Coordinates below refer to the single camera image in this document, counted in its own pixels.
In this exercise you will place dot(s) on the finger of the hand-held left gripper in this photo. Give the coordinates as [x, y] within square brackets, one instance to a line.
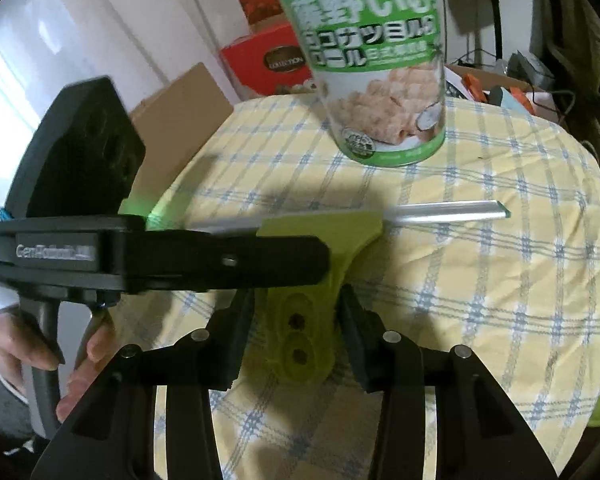
[240, 262]

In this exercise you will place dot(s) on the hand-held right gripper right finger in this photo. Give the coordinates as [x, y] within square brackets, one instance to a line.
[356, 340]

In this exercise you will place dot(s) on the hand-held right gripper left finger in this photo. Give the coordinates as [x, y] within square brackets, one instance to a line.
[240, 332]

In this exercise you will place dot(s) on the brown cardboard box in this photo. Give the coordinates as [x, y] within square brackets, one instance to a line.
[180, 100]

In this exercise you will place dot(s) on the person's left forearm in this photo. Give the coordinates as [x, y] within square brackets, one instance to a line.
[0, 405]

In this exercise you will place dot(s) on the person's left hand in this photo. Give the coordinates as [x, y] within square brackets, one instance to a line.
[10, 345]

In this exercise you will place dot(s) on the white curtain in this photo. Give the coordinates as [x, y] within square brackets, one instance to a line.
[30, 60]

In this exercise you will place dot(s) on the yellow plaid tablecloth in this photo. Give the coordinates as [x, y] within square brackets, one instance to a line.
[480, 285]

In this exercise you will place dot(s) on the green snack can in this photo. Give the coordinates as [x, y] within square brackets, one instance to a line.
[370, 60]

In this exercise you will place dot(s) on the orange tool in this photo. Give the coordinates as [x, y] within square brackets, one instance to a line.
[521, 100]
[473, 87]

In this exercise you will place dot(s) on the cardboard box of clutter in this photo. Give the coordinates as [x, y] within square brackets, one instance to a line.
[460, 71]

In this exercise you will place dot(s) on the grey device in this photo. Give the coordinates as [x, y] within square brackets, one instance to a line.
[530, 67]

